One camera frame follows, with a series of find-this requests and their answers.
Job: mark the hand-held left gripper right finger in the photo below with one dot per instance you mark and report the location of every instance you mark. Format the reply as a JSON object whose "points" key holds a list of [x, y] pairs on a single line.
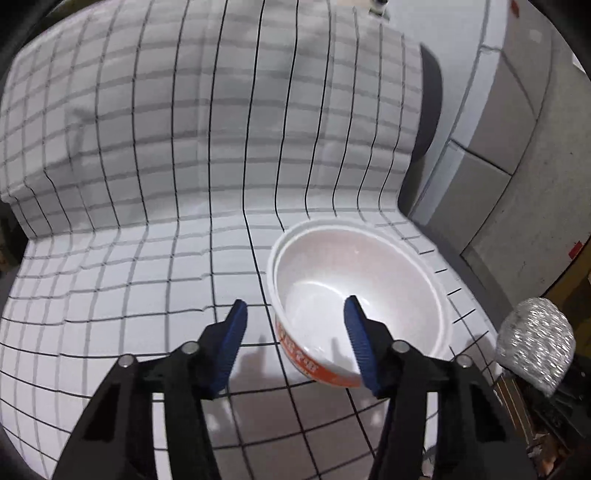
{"points": [[362, 346]]}

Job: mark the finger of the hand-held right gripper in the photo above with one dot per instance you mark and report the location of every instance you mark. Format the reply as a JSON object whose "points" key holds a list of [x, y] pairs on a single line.
{"points": [[575, 392]]}

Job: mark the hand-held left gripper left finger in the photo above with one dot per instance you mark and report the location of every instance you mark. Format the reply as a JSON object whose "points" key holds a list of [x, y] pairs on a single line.
{"points": [[228, 346]]}

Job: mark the silver glittery scrub pad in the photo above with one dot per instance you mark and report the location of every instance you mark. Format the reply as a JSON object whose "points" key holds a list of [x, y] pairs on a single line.
{"points": [[535, 341]]}

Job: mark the white instant noodle bowl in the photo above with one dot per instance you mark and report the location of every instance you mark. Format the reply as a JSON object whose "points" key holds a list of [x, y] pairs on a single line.
{"points": [[360, 272]]}

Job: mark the small red sticker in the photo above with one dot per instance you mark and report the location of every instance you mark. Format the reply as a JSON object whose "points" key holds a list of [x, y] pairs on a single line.
{"points": [[575, 250]]}

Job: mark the black-checked white cloth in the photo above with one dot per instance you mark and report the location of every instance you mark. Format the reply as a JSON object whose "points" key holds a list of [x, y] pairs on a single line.
{"points": [[138, 184]]}

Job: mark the grey panel cabinet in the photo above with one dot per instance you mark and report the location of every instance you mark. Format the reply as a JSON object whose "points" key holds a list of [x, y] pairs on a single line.
{"points": [[503, 115]]}

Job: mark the yellow-brown wooden frame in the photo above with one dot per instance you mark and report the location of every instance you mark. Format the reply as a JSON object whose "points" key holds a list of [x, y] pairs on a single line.
{"points": [[575, 281]]}

